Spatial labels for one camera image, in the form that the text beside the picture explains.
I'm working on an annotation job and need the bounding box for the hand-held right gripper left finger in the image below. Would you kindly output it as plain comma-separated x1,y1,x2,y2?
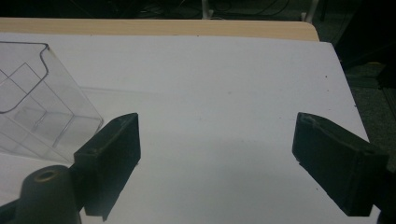
73,112,142,222

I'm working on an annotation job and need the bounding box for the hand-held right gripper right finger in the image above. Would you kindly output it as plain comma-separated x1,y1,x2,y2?
291,111,390,217

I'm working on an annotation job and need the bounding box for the clear plastic organizer box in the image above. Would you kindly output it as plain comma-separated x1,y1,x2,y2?
0,41,105,164

